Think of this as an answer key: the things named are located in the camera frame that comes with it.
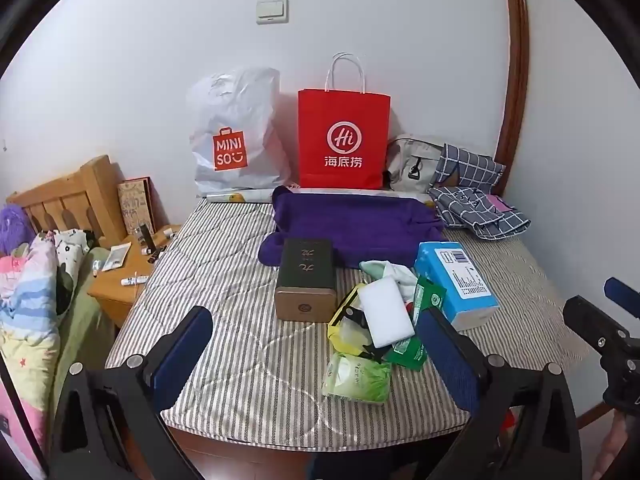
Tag grey checked cloth bundle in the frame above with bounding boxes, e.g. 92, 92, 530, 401
428, 185, 532, 241
431, 143, 507, 197

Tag beige canvas bag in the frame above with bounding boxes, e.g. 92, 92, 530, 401
384, 134, 447, 194

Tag person's right hand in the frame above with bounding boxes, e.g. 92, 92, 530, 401
600, 410, 636, 466

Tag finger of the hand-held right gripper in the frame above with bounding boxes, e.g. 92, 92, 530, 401
563, 296, 633, 361
603, 276, 640, 321

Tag white wall switch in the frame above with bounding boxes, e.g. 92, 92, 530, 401
256, 0, 290, 25

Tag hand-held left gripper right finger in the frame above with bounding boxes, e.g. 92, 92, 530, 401
415, 305, 583, 480

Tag brown wooden table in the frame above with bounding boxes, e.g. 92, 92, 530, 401
166, 400, 619, 480

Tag white plastic shopping bag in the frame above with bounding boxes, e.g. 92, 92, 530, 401
186, 66, 292, 199

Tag brown patterned book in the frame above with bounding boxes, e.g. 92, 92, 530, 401
117, 177, 156, 236

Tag wooden door frame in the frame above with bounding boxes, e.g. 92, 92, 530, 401
494, 0, 530, 197

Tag purple plush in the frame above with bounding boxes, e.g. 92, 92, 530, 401
0, 204, 36, 257

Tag wooden headboard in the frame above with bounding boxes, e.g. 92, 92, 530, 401
6, 154, 127, 249

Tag white sponge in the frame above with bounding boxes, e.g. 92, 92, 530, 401
358, 279, 416, 349

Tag pink printed cloth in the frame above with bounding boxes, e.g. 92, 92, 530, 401
0, 374, 47, 480

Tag white sock with green cuff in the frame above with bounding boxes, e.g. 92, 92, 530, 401
360, 260, 419, 307

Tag striped quilt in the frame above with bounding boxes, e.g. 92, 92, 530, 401
104, 194, 592, 452

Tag green tissue pack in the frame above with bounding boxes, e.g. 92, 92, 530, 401
321, 352, 392, 404

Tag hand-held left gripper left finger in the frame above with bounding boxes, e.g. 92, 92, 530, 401
47, 305, 213, 480

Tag dark green gold box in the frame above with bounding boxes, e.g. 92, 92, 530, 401
273, 237, 335, 322

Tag blue tissue pack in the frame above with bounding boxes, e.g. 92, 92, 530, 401
413, 241, 500, 331

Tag wooden nightstand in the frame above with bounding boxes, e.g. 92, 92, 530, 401
87, 224, 184, 329

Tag white flat packet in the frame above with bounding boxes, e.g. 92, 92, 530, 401
102, 243, 132, 272

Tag red paper bag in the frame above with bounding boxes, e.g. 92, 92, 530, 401
298, 52, 391, 190

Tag yellow black soft pouch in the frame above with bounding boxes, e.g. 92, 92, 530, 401
327, 283, 383, 362

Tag pastel printed quilt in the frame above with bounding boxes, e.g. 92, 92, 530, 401
0, 239, 62, 461

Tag green sachet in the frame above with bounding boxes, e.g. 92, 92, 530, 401
389, 276, 447, 372

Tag white pillow with black print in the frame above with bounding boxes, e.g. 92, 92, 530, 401
52, 228, 94, 312

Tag purple towel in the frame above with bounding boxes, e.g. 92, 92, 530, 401
258, 185, 446, 269

